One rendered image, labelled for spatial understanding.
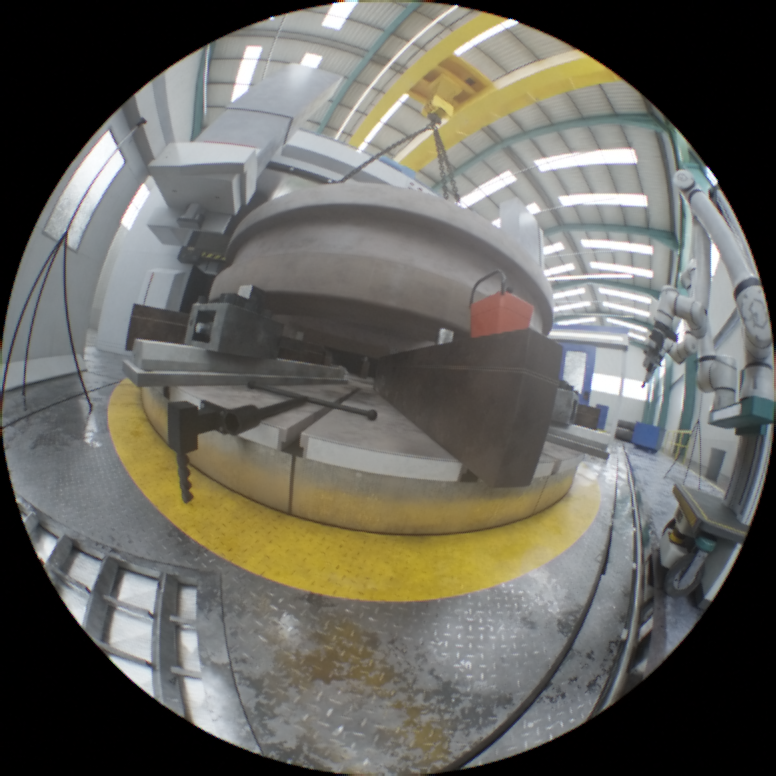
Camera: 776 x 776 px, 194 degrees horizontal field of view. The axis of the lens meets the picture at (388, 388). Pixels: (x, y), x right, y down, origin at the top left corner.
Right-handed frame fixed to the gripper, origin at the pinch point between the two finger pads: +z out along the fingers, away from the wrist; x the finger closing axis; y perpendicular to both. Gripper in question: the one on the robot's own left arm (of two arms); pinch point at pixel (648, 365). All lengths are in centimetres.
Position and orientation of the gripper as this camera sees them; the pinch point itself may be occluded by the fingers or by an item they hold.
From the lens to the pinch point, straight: 111.4
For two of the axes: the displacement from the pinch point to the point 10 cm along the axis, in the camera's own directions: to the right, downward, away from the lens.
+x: -9.5, -0.7, -3.0
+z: -2.1, 8.6, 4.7
